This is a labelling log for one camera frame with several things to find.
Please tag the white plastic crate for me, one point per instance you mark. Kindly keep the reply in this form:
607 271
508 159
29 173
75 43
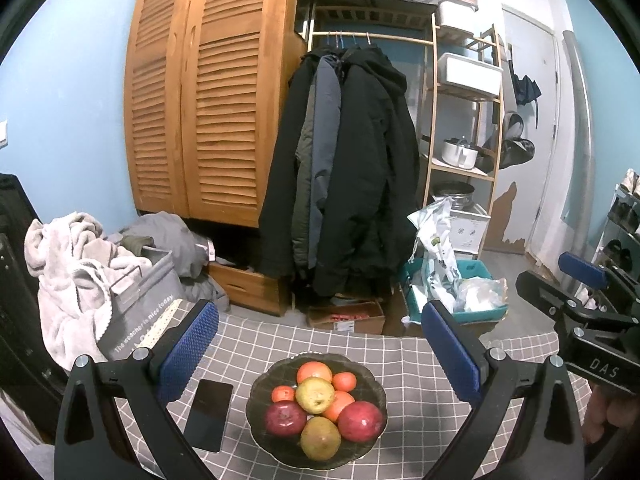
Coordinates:
470 230

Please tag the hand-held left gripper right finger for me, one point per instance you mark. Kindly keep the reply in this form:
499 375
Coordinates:
450 355

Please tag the bamboo garment shelf rack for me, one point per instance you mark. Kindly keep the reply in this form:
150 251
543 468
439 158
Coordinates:
380 14

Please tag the white wall switch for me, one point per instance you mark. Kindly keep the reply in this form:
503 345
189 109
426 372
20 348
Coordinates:
2 132

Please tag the shoe rack with shoes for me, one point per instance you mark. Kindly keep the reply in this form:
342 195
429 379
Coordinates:
617 252

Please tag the grey-blue jacket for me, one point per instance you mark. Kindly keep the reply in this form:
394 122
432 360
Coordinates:
325 135

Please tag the dark blue folded umbrella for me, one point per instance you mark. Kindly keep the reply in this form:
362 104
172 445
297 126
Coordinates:
527 90

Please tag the white plastic bin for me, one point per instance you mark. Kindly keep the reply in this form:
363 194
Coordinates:
457 15

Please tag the small flat cardboard box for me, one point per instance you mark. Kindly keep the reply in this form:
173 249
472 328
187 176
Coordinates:
345 316

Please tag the large orange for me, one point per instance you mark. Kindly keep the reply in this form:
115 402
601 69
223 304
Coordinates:
341 404
314 371

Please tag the black plain coat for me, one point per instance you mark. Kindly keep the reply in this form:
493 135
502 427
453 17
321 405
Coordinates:
280 185

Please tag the white fluffy robe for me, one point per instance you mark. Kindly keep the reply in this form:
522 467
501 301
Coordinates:
65 280

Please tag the white storage box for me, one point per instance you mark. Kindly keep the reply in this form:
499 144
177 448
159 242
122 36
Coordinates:
470 75

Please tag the yellow pear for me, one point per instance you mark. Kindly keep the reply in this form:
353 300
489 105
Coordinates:
320 437
314 394

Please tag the person's right hand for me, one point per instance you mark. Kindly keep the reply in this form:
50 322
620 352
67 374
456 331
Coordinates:
607 412

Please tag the white shoe rack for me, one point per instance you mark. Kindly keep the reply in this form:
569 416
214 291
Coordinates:
622 234

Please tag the white rice bag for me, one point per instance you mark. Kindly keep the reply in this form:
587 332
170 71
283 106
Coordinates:
435 245

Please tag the teal plastic basket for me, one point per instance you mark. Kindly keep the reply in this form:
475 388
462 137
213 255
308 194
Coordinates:
480 316

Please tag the grey clothes pile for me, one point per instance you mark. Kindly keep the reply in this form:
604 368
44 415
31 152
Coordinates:
165 240

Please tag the grey fabric storage basket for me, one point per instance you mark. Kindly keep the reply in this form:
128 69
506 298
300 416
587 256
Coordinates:
145 310

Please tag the steel steamer pot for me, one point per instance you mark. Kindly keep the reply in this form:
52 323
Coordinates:
452 195

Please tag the wooden drawer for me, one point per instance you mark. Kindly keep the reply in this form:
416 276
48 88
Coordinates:
245 287

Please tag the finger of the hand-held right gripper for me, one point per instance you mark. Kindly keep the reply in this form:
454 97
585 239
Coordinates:
542 285
580 267

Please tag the black hooded coat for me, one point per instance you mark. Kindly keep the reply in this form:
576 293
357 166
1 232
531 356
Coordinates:
370 175

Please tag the red apple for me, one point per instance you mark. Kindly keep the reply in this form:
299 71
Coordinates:
285 417
361 421

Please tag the small tangerine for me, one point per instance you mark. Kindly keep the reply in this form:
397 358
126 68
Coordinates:
283 394
344 381

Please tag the olive jacket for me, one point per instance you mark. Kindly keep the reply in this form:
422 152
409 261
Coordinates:
302 185

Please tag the white cooking pot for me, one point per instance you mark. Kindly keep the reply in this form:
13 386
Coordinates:
460 152

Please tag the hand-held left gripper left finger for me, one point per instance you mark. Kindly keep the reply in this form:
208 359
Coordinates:
192 345

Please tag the wooden louvered wardrobe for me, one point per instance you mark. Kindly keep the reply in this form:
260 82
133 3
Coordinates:
210 85

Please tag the grey metal pipe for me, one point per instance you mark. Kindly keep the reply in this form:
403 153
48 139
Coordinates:
582 135

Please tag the white door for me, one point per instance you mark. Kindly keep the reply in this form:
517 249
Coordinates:
535 160

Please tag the grey hanging bag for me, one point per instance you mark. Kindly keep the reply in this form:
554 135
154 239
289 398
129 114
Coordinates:
515 145

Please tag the clear plastic bag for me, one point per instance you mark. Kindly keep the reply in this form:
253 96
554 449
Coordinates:
480 294

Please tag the dark green scalloped plate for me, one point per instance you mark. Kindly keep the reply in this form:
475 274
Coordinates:
262 392

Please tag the black smartphone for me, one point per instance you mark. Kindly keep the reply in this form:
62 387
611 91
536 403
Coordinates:
207 415

